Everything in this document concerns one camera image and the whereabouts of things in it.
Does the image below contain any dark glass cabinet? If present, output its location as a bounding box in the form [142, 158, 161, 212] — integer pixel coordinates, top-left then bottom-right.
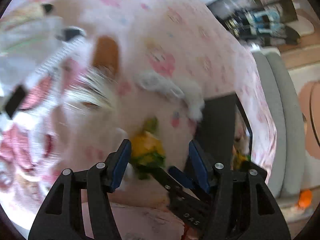
[207, 0, 300, 47]

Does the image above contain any white fluffy keychain plush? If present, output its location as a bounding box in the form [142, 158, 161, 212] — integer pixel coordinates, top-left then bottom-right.
[135, 70, 205, 122]

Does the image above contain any orange small toy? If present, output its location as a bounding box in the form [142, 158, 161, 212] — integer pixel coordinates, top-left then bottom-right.
[298, 189, 313, 209]

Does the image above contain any black white plush toy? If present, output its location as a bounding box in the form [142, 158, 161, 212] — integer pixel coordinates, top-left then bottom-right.
[41, 3, 54, 15]

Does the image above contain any brown wooden comb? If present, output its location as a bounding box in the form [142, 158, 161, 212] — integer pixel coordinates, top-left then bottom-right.
[92, 36, 119, 79]

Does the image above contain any pink cartoon print blanket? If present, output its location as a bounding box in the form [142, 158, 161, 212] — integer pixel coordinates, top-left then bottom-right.
[1, 0, 279, 239]

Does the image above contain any black storage box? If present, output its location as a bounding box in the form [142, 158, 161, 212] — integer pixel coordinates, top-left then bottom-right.
[194, 93, 253, 172]

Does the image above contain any white perforated strap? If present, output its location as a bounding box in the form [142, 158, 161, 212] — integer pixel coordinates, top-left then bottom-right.
[4, 33, 87, 119]

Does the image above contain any white feathery tuft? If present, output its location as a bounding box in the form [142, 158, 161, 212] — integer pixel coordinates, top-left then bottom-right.
[63, 66, 117, 113]

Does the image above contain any green yellow corn toy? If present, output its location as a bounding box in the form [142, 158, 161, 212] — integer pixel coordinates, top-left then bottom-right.
[130, 116, 166, 180]
[232, 150, 251, 170]

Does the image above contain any grey sofa cushion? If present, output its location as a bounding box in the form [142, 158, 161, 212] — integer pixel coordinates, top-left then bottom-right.
[252, 51, 306, 205]

